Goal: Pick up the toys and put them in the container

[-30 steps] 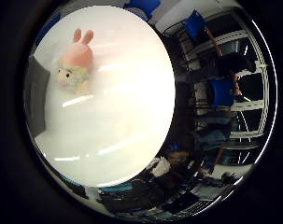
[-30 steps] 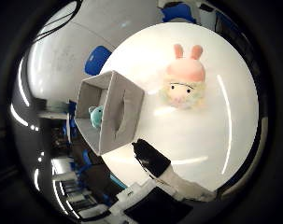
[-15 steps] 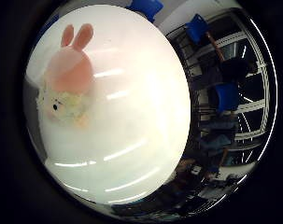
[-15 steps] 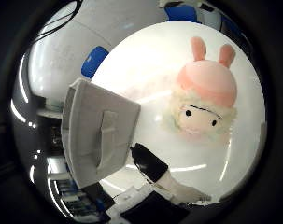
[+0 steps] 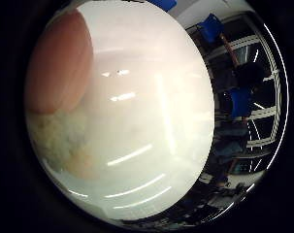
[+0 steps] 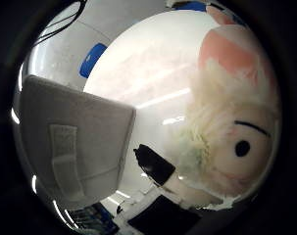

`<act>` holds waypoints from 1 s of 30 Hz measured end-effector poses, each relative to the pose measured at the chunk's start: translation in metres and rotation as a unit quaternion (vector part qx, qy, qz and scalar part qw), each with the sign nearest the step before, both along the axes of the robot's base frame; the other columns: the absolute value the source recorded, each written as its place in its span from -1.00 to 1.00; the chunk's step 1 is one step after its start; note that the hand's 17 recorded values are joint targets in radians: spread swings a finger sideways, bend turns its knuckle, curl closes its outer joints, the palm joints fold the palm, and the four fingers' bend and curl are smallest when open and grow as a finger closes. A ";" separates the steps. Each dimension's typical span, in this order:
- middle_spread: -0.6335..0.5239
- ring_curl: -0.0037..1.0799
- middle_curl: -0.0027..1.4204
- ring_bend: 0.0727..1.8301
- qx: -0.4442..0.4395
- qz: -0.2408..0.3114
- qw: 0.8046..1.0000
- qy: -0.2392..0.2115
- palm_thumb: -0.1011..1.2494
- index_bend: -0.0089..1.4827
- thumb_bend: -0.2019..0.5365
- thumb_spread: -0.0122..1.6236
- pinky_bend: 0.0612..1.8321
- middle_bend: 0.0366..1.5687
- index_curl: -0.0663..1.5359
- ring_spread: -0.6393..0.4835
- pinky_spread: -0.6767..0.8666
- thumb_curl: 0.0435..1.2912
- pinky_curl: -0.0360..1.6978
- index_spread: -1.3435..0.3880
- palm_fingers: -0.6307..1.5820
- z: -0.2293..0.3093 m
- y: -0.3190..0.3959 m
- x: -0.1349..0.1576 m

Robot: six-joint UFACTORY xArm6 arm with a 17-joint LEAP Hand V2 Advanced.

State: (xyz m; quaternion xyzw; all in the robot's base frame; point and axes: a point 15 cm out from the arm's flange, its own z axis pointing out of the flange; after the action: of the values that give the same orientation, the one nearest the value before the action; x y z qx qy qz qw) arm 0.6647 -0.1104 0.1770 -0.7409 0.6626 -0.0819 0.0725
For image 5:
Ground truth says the blue chair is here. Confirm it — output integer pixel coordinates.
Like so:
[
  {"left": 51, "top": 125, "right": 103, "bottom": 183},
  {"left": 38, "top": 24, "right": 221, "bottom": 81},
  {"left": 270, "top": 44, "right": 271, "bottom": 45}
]
[
  {"left": 196, "top": 13, "right": 226, "bottom": 45},
  {"left": 228, "top": 86, "right": 255, "bottom": 120},
  {"left": 147, "top": 0, "right": 179, "bottom": 13}
]

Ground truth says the person in dark clothes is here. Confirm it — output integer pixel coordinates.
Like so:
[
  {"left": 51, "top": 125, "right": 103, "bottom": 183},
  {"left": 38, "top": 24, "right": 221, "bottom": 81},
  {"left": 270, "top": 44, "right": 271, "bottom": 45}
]
[{"left": 217, "top": 32, "right": 268, "bottom": 96}]

